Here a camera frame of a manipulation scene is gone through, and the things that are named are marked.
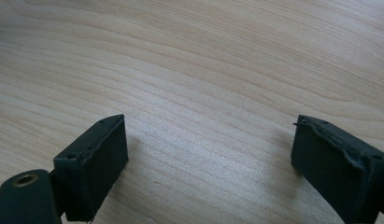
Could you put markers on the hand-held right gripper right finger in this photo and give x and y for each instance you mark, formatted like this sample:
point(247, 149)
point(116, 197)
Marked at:
point(339, 174)

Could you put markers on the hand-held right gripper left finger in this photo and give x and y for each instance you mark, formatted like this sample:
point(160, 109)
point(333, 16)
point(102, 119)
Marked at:
point(93, 174)

